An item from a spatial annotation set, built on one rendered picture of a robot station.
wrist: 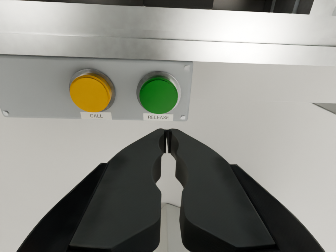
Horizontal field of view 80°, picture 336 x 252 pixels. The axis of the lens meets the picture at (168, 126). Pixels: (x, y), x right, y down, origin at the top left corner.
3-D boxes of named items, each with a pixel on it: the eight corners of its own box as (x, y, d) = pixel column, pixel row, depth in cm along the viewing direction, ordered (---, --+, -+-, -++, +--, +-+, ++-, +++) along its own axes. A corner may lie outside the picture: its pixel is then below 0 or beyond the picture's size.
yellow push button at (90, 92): (115, 106, 23) (111, 114, 21) (79, 105, 23) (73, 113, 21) (112, 71, 21) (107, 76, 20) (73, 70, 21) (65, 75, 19)
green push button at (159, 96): (176, 108, 24) (177, 115, 22) (141, 107, 23) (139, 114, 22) (178, 73, 22) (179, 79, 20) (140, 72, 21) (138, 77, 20)
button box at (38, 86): (183, 103, 29) (188, 123, 23) (32, 99, 28) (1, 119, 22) (187, 51, 26) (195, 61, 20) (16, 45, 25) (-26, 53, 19)
